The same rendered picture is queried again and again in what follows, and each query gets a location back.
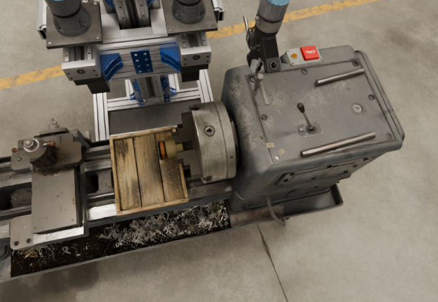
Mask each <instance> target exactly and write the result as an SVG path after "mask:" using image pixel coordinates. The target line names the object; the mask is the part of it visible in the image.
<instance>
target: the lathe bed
mask: <svg viewBox="0 0 438 302"><path fill-rule="evenodd" d="M85 156H86V157H87V160H86V161H84V164H85V184H86V190H87V191H86V194H87V207H88V209H89V220H88V225H89V228H92V227H95V226H101V225H105V224H111V223H114V222H120V221H124V220H130V219H135V218H139V217H144V216H148V215H154V214H157V213H163V212H167V211H173V210H176V209H182V208H185V207H192V206H195V205H201V204H207V203H211V202H216V201H220V200H225V199H229V198H231V194H232V192H235V191H236V190H237V188H236V184H235V180H234V179H233V180H232V178H229V179H223V180H219V181H213V182H210V183H202V181H201V178H196V179H192V175H191V174H189V172H190V170H189V169H187V170H185V169H183V171H184V172H187V173H188V174H189V175H188V174H186V175H185V176H184V178H185V182H186V189H187V193H188V200H189V202H187V203H183V204H177V205H171V206H166V207H163V208H160V209H154V210H150V211H144V212H140V213H134V214H131V215H125V216H121V217H118V216H117V210H116V203H115V189H114V180H113V170H112V165H110V164H111V151H110V145H104V146H100V147H92V148H88V149H86V152H85ZM101 158H102V159H101ZM97 159H100V161H99V160H97ZM104 159H105V160H106V161H105V160H104ZM92 160H93V161H92ZM102 160H103V162H102ZM90 164H91V165H90ZM95 164H96V165H95ZM91 167H93V168H91ZM108 170H109V171H108ZM11 172H12V173H11ZM106 172H107V173H106ZM14 173H16V174H15V175H14ZM190 173H191V172H190ZM4 175H5V176H4ZM98 175H99V176H98ZM190 175H191V176H190ZM94 177H96V178H95V179H93V178H94ZM87 178H88V180H87ZM91 182H93V185H91ZM111 182H112V183H111ZM10 183H11V184H10ZM110 183H111V184H110ZM192 183H193V186H192ZM12 184H13V185H12ZM94 184H95V185H94ZM101 184H102V185H101ZM106 184H107V186H105V185H106ZM108 185H110V186H109V187H108ZM28 187H29V188H30V189H27V188H28ZM110 187H111V188H112V190H113V191H112V190H111V188H110ZM193 187H194V188H193ZM89 188H91V189H89ZM99 189H100V190H99ZM28 191H32V171H30V172H24V173H17V172H13V171H12V170H11V169H10V162H6V163H1V164H0V247H2V246H5V245H10V235H9V234H8V232H9V222H11V220H12V219H13V218H15V217H20V216H24V215H30V214H32V194H31V193H32V192H28ZM94 192H96V193H94ZM192 192H193V193H192ZM15 194H17V195H15ZM192 194H193V195H192ZM10 197H12V198H11V200H12V202H13V203H12V202H10V201H9V200H10ZM14 197H15V198H14ZM91 197H92V198H91ZM19 200H20V201H19ZM26 201H30V202H27V203H28V204H23V203H24V202H26ZM113 201H114V202H113ZM17 202H19V203H17ZM20 202H21V203H20ZM22 202H23V203H22ZM94 203H95V205H94ZM112 204H114V206H113V205H112ZM15 206H16V207H15ZM96 206H97V207H96ZM9 207H10V209H9ZM112 207H113V208H112ZM10 210H11V211H10ZM93 210H94V211H93ZM113 210H114V212H113ZM107 212H108V213H107ZM11 213H12V214H11ZM93 213H94V214H93ZM7 230H8V231H7Z"/></svg>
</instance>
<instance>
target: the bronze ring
mask: <svg viewBox="0 0 438 302"><path fill-rule="evenodd" d="M158 150H159V153H160V159H161V160H166V159H168V160H172V159H176V160H178V159H177V153H178V152H182V151H184V150H183V143H182V142H181V143H175V140H174V137H173V136H172V138H167V139H165V141H163V140H162V141H159V142H158Z"/></svg>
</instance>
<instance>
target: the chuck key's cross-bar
mask: <svg viewBox="0 0 438 302"><path fill-rule="evenodd" d="M243 19H244V25H245V28H246V34H247V31H248V28H249V27H248V21H247V17H246V16H245V15H244V16H243ZM256 67H257V65H256ZM255 74H256V76H257V75H258V74H259V71H258V68H256V72H255ZM258 83H259V86H260V89H261V93H262V95H263V99H264V101H265V105H266V106H268V105H269V102H268V100H267V96H266V93H265V90H264V87H263V83H262V82H258Z"/></svg>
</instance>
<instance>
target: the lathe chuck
mask: <svg viewBox="0 0 438 302"><path fill-rule="evenodd" d="M196 106H197V107H198V108H199V110H198V111H195V110H192V118H193V124H194V133H195V139H196V144H197V151H198V155H199V161H200V164H201V169H202V173H203V177H204V178H205V177H207V176H211V179H210V180H203V177H201V181H202V183H210V182H213V181H219V180H223V179H226V177H227V156H226V147H225V142H224V135H223V132H222V126H221V123H220V118H219V116H218V112H217V110H216V107H215V105H214V103H213V102H212V101H211V102H203V103H199V104H191V105H189V107H188V112H191V108H193V107H196ZM206 127H212V128H213V129H214V133H213V134H212V135H207V134H205V128H206Z"/></svg>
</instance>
